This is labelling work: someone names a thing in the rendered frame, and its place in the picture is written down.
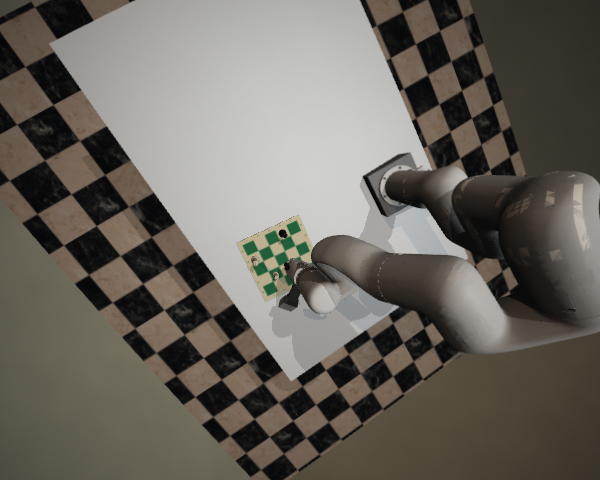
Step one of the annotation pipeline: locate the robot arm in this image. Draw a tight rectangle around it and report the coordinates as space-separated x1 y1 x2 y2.
278 165 600 354

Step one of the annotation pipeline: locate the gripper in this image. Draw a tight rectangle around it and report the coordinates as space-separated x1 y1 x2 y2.
284 258 318 285

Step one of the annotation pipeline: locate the green and cream chessboard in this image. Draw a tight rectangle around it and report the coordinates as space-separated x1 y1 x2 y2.
237 214 314 301

